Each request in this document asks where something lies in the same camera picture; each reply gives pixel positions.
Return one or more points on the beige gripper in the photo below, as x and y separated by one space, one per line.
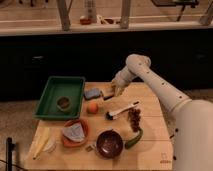
117 90

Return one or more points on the grey folded cloth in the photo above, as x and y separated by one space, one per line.
74 132

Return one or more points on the green plastic tray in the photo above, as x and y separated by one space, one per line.
56 87

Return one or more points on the orange bowl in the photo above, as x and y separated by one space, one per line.
69 143

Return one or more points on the green chili pepper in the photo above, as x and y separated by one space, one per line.
130 143

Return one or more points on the orange fruit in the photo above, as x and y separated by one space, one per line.
92 108

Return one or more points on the whiteboard eraser block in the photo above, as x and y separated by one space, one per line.
107 92

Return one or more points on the red object on shelf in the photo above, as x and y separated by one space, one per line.
84 21

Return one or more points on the black stand post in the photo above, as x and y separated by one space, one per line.
9 149

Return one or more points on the brown dried grapes bunch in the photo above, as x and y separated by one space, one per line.
134 119

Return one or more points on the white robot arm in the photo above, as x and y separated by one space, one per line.
193 142

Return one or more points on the purple bowl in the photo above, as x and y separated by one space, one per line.
109 144

